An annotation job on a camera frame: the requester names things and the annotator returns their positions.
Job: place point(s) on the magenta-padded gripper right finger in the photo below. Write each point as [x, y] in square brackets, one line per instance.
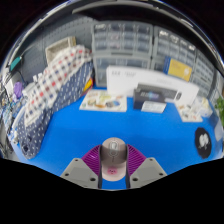
[148, 173]

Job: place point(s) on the beige computer mouse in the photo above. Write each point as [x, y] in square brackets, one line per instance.
[114, 160]

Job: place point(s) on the yellow and blue box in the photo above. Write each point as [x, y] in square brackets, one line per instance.
[178, 69]

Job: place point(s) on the small black box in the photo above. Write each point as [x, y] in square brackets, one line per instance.
[145, 98]

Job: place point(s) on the long white keyboard box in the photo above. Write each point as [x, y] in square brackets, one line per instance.
[123, 80]

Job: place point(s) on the navy white-dotted cloth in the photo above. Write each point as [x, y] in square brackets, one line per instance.
[40, 126]

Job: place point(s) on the white woven basket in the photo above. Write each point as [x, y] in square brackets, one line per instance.
[60, 46]

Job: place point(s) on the white blue glove box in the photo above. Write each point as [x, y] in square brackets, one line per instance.
[201, 106]

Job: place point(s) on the red blue checked cloth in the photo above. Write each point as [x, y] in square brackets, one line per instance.
[56, 80]

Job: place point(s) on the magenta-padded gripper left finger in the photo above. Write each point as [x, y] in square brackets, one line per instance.
[78, 173]

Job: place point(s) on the black flower-shaped mouse pad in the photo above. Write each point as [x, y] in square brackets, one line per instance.
[203, 142]

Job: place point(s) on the dark wall shelf unit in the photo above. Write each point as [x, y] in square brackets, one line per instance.
[133, 11]

